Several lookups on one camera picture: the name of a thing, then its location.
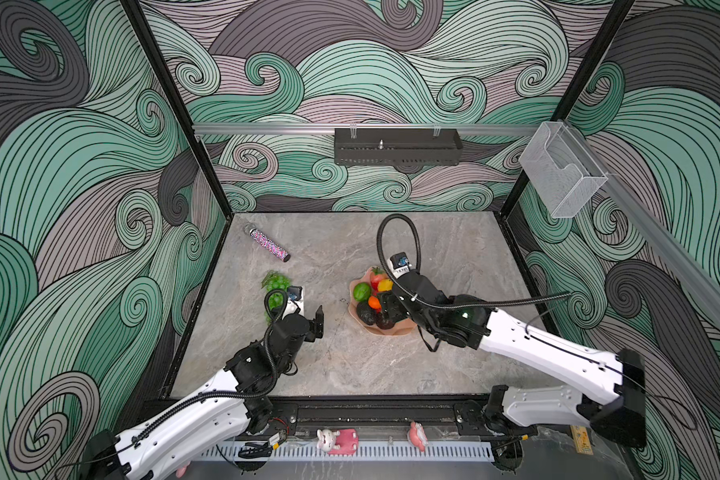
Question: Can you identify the pink wavy fruit bowl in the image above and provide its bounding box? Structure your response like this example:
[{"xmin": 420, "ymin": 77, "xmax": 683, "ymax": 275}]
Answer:
[{"xmin": 348, "ymin": 267, "xmax": 416, "ymax": 336}]

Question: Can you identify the small yellow fake pepper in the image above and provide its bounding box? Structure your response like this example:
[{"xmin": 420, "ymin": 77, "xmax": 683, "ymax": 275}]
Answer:
[{"xmin": 377, "ymin": 278, "xmax": 394, "ymax": 292}]

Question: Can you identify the dark fake avocado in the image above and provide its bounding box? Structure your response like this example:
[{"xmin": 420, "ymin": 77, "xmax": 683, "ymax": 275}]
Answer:
[{"xmin": 356, "ymin": 301, "xmax": 378, "ymax": 326}]

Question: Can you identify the green fake lime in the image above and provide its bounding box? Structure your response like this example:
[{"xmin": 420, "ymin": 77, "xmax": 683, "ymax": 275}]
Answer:
[{"xmin": 352, "ymin": 282, "xmax": 373, "ymax": 303}]

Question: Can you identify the red fake apple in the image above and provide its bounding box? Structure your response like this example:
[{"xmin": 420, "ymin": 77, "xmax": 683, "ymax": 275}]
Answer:
[{"xmin": 370, "ymin": 273, "xmax": 387, "ymax": 291}]

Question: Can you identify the green fake grape bunch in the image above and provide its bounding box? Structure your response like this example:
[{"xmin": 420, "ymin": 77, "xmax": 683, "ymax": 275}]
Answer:
[{"xmin": 261, "ymin": 271, "xmax": 291, "ymax": 322}]

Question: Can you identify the dark brown fake fruit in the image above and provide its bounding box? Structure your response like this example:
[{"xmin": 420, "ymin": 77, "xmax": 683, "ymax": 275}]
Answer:
[{"xmin": 375, "ymin": 315, "xmax": 396, "ymax": 330}]

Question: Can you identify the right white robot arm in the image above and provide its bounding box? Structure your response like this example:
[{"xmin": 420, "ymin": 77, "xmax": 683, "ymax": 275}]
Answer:
[{"xmin": 391, "ymin": 269, "xmax": 647, "ymax": 448}]

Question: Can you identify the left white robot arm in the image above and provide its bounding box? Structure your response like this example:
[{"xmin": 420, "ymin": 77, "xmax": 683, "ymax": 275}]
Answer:
[{"xmin": 75, "ymin": 307, "xmax": 325, "ymax": 479}]

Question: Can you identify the white bunny pink toy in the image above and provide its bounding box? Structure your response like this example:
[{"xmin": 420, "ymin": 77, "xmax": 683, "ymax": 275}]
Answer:
[{"xmin": 317, "ymin": 429, "xmax": 359, "ymax": 456}]

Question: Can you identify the purple sprinkle tube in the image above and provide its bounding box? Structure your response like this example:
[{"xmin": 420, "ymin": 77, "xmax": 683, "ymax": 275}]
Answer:
[{"xmin": 244, "ymin": 223, "xmax": 291, "ymax": 263}]

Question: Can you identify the small pink figurine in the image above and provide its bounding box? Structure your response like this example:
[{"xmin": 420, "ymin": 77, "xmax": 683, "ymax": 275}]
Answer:
[{"xmin": 408, "ymin": 421, "xmax": 429, "ymax": 453}]

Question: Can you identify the yellow warning sticker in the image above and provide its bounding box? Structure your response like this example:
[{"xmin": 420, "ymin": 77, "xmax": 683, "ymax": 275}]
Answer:
[{"xmin": 571, "ymin": 426, "xmax": 594, "ymax": 456}]

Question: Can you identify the white slotted cable duct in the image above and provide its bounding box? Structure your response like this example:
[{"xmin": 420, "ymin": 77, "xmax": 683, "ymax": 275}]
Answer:
[{"xmin": 197, "ymin": 440, "xmax": 496, "ymax": 464}]

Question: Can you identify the black wall tray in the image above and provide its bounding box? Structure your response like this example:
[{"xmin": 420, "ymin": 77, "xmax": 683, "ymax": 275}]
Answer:
[{"xmin": 333, "ymin": 129, "xmax": 464, "ymax": 168}]

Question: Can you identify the clear plastic wall holder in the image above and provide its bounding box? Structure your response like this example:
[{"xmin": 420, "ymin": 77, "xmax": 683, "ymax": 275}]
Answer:
[{"xmin": 520, "ymin": 121, "xmax": 607, "ymax": 219}]

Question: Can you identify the aluminium rail back wall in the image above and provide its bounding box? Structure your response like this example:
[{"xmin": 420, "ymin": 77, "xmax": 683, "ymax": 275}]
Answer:
[{"xmin": 192, "ymin": 122, "xmax": 540, "ymax": 136}]

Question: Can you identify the aluminium rail wall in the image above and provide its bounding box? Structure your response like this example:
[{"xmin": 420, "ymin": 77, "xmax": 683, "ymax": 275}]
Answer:
[
  {"xmin": 571, "ymin": 128, "xmax": 720, "ymax": 330},
  {"xmin": 192, "ymin": 122, "xmax": 540, "ymax": 136}
]

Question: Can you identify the aluminium rail right wall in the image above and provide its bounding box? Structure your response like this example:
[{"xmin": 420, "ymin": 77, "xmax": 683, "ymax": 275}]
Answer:
[{"xmin": 571, "ymin": 128, "xmax": 720, "ymax": 330}]

